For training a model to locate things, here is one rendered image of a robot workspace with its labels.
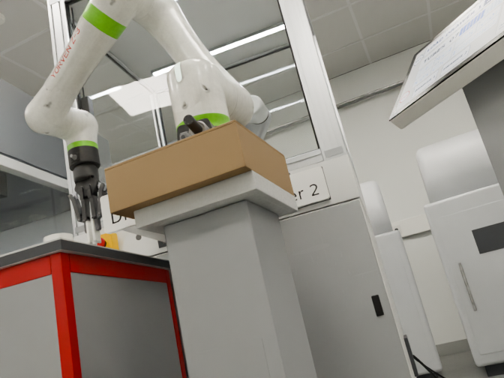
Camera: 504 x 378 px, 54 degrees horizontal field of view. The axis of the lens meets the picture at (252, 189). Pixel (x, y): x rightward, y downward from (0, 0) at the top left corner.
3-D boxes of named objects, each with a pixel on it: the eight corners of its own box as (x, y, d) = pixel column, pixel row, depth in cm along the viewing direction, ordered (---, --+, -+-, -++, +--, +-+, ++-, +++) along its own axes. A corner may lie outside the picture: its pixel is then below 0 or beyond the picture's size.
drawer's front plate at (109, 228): (199, 205, 133) (191, 167, 136) (104, 233, 139) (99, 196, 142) (202, 206, 135) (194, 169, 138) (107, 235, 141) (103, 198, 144)
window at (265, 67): (319, 149, 164) (256, -77, 192) (94, 219, 182) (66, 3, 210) (320, 150, 165) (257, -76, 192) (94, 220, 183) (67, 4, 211)
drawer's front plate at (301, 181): (329, 197, 156) (320, 165, 159) (243, 222, 162) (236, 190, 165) (330, 199, 158) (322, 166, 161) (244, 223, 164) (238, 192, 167)
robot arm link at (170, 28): (270, 113, 137) (178, -3, 158) (241, 97, 123) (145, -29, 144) (238, 145, 141) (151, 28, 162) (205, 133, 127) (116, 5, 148)
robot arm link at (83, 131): (103, 109, 162) (79, 123, 167) (71, 97, 151) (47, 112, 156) (109, 148, 158) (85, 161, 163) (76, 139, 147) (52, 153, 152)
